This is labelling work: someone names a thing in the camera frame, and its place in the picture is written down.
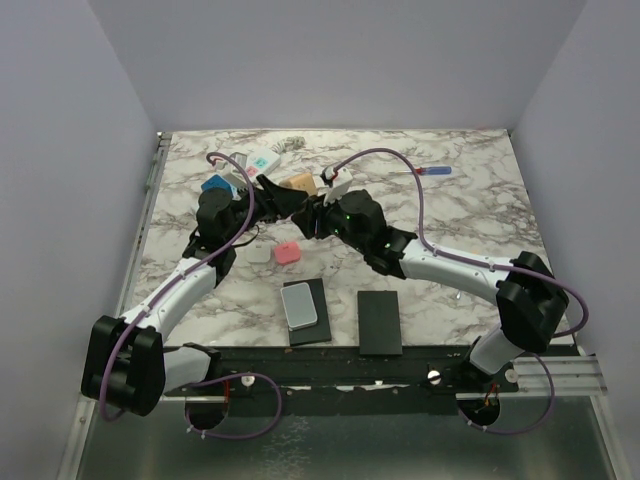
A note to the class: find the blue cube socket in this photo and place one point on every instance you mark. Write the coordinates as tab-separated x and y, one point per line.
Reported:
216	181

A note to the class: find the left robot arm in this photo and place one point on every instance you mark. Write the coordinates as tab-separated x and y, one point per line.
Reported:
125	365

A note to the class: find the black rectangular slab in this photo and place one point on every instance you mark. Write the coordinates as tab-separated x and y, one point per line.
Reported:
379	327

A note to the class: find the white power strip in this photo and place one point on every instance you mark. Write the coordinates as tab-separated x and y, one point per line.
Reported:
261	161

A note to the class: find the black slab under power bank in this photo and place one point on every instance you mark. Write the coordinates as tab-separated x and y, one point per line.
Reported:
321	332

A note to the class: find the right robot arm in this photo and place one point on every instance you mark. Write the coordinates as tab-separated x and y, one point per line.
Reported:
530	302

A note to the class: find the beige cube socket adapter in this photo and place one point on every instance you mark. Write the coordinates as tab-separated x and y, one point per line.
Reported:
301	182

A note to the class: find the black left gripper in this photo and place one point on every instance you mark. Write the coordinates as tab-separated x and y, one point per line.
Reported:
276	199

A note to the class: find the blue red screwdriver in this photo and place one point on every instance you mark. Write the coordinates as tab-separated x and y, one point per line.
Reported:
427	171

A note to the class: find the aluminium table edge rail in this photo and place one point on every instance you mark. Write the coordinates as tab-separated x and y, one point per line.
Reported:
151	190

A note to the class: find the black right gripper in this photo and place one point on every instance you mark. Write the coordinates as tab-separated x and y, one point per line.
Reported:
308	217

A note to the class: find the grey white power bank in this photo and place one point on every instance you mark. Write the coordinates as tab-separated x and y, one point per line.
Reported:
299	306

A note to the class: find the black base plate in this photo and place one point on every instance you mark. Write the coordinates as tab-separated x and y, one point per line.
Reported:
267	400

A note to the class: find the white folding plug adapter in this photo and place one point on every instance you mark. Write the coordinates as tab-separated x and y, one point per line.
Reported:
258	254

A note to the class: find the pink plug adapter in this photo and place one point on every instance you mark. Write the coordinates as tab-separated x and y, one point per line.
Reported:
287	253

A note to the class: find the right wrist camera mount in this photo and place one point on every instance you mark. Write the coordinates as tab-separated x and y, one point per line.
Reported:
337	181

